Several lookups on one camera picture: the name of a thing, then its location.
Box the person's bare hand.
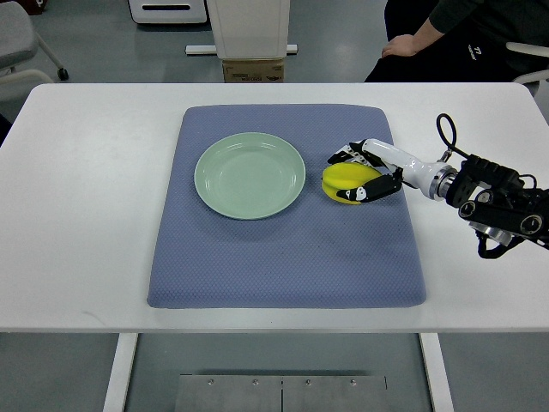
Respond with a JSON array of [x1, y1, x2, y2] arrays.
[[381, 34, 425, 58]]

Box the white table frame legs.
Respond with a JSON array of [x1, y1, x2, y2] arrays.
[[102, 333, 455, 411]]

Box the yellow starfruit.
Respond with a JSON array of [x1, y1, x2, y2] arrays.
[[322, 162, 382, 205]]

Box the white pedestal stand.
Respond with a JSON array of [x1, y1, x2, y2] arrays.
[[185, 0, 299, 60]]

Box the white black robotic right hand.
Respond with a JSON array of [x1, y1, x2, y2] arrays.
[[329, 139, 457, 203]]

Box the seated person in black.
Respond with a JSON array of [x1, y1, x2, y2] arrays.
[[366, 1, 548, 82]]

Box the grey office chair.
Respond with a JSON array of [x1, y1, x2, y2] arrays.
[[1, 1, 69, 85]]

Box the metal base plate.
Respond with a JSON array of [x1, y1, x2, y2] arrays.
[[175, 374, 391, 411]]

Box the brown cardboard box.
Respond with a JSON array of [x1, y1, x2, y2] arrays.
[[222, 59, 285, 83]]

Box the blue textured mat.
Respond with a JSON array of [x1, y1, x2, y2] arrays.
[[148, 104, 426, 309]]

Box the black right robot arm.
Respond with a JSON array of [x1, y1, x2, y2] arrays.
[[433, 113, 548, 259]]

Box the white chair armrest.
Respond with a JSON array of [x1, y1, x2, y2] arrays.
[[506, 42, 549, 96]]

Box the light green plate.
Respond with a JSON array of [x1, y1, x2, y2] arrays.
[[194, 132, 306, 220]]

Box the white appliance with slot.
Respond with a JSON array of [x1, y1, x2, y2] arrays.
[[128, 0, 208, 24]]

